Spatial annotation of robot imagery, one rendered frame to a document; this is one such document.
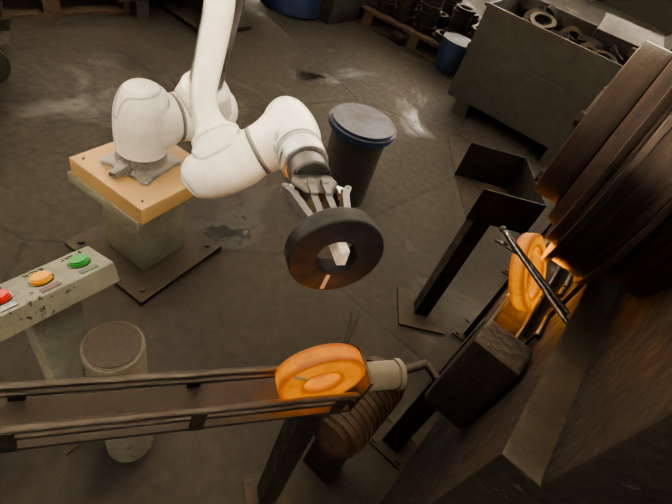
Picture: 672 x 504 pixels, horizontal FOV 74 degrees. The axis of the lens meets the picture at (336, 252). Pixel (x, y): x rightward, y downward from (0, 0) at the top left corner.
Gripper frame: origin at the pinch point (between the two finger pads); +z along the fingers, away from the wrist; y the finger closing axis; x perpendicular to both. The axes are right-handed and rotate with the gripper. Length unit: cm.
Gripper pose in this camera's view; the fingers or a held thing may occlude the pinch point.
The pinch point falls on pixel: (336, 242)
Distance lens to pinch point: 68.3
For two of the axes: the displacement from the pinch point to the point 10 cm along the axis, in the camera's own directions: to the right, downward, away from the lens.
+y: -9.3, 0.2, -3.7
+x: 2.4, -7.2, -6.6
